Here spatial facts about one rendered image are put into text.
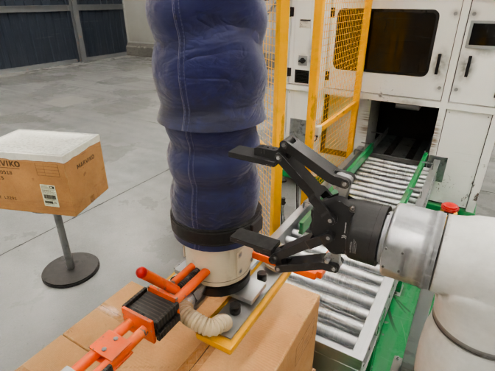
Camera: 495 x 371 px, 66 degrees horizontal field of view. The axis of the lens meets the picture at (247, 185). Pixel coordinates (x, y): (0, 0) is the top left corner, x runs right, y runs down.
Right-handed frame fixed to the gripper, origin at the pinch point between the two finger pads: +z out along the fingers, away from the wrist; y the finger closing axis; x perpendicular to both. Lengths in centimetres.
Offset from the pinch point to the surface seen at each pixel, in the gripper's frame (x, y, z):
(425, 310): 122, 110, -29
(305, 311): 46, 63, 5
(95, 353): -12.9, 33.8, 24.1
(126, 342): -8.5, 33.1, 20.5
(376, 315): 94, 98, -11
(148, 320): -3.3, 31.6, 19.7
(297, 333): 37, 64, 3
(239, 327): 14.9, 45.0, 10.0
